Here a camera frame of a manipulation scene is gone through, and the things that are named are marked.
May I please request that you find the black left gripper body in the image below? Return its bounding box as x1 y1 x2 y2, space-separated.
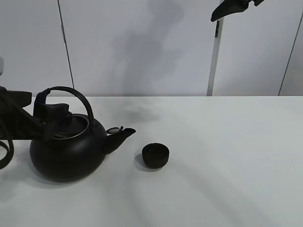
0 87 33 140

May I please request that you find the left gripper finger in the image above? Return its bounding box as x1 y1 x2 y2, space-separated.
33 88 50 118
22 103 69 141

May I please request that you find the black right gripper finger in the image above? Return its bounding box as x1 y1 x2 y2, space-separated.
211 0 264 22

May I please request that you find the black round teapot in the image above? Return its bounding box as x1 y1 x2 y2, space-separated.
29 86 136 182

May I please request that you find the small black teacup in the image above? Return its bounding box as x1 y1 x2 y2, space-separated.
142 143 170 169

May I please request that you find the white vertical post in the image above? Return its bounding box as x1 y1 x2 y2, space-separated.
206 18 224 96

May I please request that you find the black looping cable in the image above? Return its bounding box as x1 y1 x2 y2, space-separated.
0 137 14 170

